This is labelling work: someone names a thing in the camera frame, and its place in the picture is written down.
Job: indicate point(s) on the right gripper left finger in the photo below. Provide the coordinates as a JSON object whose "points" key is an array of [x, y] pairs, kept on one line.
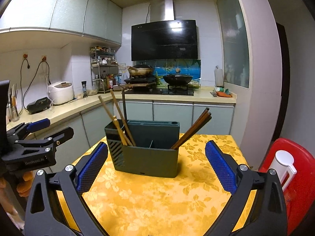
{"points": [[44, 215]]}

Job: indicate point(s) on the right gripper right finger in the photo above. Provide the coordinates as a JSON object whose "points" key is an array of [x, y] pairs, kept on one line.
{"points": [[268, 212]]}

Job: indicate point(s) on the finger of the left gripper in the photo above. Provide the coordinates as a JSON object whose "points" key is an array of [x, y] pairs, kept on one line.
{"points": [[38, 125], [58, 138]]}

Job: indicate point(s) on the tan bamboo chopstick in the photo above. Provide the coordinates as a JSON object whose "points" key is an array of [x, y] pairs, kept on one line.
{"points": [[122, 118]]}

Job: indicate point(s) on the light bamboo chopstick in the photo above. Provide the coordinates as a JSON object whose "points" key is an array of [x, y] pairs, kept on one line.
{"points": [[111, 117]]}

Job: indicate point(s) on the reddish brown chopstick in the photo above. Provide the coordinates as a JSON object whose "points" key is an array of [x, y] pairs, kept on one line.
{"points": [[193, 132]]}

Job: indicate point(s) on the left hand orange glove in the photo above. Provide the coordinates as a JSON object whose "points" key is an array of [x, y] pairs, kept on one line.
{"points": [[24, 187]]}

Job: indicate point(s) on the metal utensil cup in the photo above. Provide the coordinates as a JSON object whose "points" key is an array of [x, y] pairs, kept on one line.
{"points": [[14, 114]]}

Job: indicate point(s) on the black countertop appliance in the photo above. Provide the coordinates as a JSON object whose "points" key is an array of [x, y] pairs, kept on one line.
{"points": [[38, 105]]}

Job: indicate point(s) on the red plastic stool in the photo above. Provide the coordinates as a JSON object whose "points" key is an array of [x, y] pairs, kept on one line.
{"points": [[299, 195]]}

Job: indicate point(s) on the white rice cooker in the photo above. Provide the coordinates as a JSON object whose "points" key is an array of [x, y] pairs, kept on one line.
{"points": [[60, 92]]}

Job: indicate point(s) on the pepper grinder bottle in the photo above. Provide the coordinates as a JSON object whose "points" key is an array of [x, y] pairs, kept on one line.
{"points": [[84, 89]]}

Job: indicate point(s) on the white plastic jug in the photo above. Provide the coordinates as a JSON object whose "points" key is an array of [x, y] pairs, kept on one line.
{"points": [[283, 164]]}

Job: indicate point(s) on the metal spice rack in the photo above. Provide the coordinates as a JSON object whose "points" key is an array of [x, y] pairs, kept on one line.
{"points": [[104, 68]]}

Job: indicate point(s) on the dark green utensil holder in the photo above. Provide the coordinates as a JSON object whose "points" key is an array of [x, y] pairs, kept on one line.
{"points": [[152, 155]]}

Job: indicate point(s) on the clay pot on stove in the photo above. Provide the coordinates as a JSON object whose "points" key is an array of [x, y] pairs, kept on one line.
{"points": [[140, 70]]}

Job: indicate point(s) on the gas stove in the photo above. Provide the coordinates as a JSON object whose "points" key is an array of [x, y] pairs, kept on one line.
{"points": [[148, 85]]}

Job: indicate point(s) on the black wok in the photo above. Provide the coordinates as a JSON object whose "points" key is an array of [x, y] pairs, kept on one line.
{"points": [[177, 79]]}

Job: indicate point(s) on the orange item on counter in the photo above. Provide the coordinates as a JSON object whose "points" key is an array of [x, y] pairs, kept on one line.
{"points": [[221, 92]]}

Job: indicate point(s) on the black range hood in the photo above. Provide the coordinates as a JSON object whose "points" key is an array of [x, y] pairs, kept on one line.
{"points": [[161, 40]]}

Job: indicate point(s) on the white plastic bottle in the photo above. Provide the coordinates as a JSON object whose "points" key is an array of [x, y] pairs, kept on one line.
{"points": [[219, 78]]}

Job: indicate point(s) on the upper wall cabinets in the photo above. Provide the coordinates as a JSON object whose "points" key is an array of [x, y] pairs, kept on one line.
{"points": [[99, 19]]}

